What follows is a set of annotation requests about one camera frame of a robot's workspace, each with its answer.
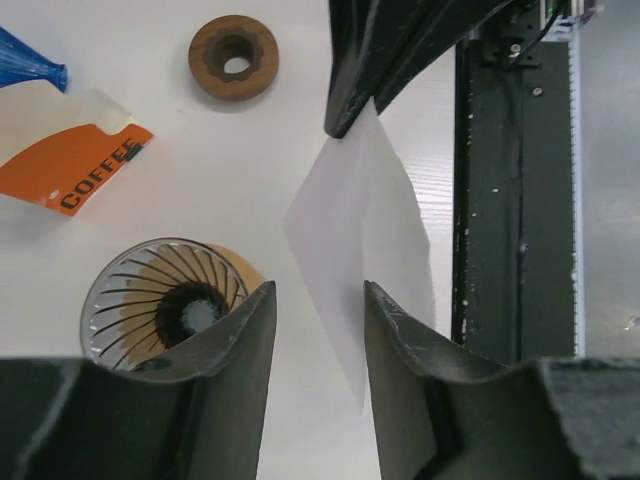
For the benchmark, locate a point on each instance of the orange coffee filter box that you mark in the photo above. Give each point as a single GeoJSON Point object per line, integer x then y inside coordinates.
{"type": "Point", "coordinates": [57, 149]}

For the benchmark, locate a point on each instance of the white slotted cable duct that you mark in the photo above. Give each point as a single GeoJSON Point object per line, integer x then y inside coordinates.
{"type": "Point", "coordinates": [576, 137]}

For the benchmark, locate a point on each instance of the white paper coffee filter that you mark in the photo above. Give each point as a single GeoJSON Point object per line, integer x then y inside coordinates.
{"type": "Point", "coordinates": [355, 219]}

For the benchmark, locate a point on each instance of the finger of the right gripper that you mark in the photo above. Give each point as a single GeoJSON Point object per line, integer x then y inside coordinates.
{"type": "Point", "coordinates": [378, 47]}

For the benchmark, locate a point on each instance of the clear glass dripper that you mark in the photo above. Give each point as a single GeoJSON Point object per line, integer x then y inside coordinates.
{"type": "Point", "coordinates": [158, 294]}

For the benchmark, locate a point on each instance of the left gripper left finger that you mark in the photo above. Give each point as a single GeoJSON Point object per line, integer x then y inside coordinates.
{"type": "Point", "coordinates": [194, 412]}

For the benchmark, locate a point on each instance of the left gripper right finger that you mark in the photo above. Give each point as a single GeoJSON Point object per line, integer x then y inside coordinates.
{"type": "Point", "coordinates": [443, 412]}

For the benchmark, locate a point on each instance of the blue glass dripper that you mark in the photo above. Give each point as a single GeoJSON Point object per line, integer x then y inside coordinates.
{"type": "Point", "coordinates": [21, 63]}

